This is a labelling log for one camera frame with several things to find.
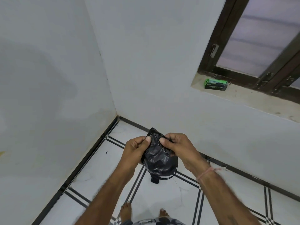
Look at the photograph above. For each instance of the person's right hand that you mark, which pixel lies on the person's right hand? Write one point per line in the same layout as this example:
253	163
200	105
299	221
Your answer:
185	154

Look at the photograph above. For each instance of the person's left hand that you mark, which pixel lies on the person's left hand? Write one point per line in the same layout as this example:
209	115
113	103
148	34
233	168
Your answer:
132	153

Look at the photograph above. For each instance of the person's left thumb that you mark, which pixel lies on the person's left thumb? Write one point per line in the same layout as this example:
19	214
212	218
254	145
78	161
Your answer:
146	143

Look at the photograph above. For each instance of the person's right thumb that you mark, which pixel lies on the person's right thumb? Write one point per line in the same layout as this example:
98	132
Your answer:
165	142

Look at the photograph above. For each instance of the black plastic garbage bag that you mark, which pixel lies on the black plastic garbage bag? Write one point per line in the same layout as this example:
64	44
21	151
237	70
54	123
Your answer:
156	159

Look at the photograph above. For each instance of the person's right forearm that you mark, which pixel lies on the person's right forearm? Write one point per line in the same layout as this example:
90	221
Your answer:
225	199

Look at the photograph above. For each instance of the person's left forearm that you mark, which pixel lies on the person's left forearm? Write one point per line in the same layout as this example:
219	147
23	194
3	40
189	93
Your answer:
110	196

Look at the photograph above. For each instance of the pink thread wrist band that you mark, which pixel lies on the pink thread wrist band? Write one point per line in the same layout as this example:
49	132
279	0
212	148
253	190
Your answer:
204	174

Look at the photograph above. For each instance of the person's left foot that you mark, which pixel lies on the person's left foot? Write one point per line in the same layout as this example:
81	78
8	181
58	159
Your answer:
125	210

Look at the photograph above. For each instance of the person's foot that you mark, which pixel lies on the person's foot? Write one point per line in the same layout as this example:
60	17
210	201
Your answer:
164	213
125	210

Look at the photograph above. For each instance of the person's right foot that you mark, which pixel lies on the person's right foot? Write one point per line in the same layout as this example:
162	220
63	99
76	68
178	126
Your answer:
164	213

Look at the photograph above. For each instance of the green and black cardboard box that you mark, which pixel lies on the green and black cardboard box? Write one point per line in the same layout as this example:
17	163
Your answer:
215	84

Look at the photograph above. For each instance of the patterned grey shorts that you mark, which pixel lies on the patterned grey shorts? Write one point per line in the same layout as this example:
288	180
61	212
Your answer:
152	221

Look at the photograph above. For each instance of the stone window sill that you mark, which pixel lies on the stone window sill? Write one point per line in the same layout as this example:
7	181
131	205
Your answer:
253	100

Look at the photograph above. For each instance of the metal window latch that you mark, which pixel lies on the metal window latch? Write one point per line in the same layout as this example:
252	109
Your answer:
214	51

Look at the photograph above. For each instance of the metal window hinge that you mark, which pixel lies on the metal window hinge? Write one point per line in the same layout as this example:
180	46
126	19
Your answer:
266	79
289	81

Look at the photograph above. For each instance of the dark brown window frame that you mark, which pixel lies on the dark brown window frame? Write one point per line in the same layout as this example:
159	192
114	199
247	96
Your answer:
225	42

